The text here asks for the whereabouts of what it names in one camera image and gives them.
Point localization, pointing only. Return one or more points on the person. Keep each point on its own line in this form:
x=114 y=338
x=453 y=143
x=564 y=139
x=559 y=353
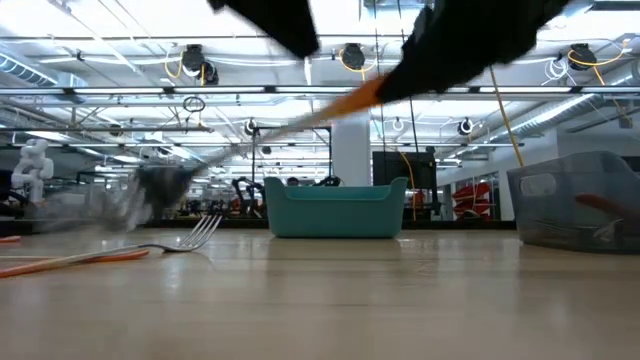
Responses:
x=293 y=181

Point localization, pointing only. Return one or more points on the red storage bins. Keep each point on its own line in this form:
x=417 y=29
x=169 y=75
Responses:
x=472 y=192

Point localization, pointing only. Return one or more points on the black gantry frame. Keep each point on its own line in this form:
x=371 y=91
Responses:
x=292 y=128

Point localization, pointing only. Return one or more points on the teal plastic bin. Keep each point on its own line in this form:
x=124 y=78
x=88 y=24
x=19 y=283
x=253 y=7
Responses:
x=335 y=215

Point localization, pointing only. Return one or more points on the black aluminium table frame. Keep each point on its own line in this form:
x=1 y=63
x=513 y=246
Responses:
x=450 y=224

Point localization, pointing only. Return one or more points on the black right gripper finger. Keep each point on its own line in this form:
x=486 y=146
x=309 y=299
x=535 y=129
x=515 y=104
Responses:
x=475 y=40

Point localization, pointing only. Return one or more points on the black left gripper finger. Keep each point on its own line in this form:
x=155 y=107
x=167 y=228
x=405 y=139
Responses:
x=280 y=25

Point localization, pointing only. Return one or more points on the black screen panel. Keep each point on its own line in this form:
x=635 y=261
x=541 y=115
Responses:
x=395 y=167

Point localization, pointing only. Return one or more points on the black background robot arm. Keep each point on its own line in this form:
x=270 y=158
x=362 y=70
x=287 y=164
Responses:
x=240 y=182

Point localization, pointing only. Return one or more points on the silver ventilation duct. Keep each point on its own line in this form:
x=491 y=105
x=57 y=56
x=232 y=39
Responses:
x=550 y=116
x=25 y=70

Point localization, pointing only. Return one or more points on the white round pillar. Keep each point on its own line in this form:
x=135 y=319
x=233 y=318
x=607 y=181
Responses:
x=351 y=150

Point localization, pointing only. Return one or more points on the grey translucent plastic bin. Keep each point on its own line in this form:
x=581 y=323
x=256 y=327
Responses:
x=550 y=215

